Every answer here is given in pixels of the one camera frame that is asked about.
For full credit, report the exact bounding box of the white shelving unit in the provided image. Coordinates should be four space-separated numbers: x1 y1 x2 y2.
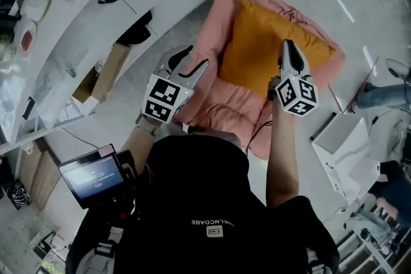
0 0 261 155

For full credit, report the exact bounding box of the wooden cabinet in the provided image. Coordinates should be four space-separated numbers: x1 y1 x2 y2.
18 140 62 212

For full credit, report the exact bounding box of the white plate with red item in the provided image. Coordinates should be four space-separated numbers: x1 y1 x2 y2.
13 19 39 59

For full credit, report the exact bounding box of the white standing fan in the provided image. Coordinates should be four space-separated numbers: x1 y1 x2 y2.
384 57 411 81

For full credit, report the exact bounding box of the denim garment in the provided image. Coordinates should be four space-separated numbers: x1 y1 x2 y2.
352 210 398 252

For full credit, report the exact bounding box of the black bag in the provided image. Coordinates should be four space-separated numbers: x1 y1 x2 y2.
116 10 153 46

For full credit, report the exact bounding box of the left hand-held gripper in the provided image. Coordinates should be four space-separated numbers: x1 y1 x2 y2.
141 44 210 124

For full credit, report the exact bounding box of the orange pillow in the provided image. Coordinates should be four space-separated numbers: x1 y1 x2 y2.
218 0 337 99

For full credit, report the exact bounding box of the white cabinet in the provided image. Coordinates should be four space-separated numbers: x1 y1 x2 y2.
309 111 382 203

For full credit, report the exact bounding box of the cardboard box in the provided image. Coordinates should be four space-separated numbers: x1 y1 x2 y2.
71 41 133 105

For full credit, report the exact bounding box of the round plate with green rim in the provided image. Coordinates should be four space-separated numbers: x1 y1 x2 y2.
20 0 53 22

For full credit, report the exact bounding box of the person's black shirt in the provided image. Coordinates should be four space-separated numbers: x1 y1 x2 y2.
115 134 341 274

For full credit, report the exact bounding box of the white cup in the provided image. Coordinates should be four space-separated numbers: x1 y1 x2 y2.
0 41 17 62

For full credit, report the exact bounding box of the black monitor screen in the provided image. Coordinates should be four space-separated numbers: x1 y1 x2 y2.
58 143 139 210

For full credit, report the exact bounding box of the person's right forearm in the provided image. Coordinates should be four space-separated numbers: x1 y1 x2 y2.
265 101 302 209

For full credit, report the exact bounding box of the black cable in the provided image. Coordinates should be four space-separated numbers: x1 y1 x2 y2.
245 119 274 155

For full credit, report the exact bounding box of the red stick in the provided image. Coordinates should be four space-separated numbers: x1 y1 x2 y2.
347 55 381 114

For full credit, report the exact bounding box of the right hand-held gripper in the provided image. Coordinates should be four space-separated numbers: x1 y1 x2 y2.
268 39 320 119

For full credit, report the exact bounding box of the pink padded chair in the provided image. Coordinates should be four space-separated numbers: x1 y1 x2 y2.
175 0 347 161

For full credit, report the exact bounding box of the white box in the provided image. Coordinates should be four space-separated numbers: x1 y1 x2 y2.
68 95 101 117

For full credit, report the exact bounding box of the black harness rig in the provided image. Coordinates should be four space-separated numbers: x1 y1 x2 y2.
66 195 139 274

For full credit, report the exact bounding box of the black handheld device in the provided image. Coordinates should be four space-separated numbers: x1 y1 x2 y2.
22 96 37 121

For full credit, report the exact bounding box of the person's left forearm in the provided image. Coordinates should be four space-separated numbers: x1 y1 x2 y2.
118 115 162 165

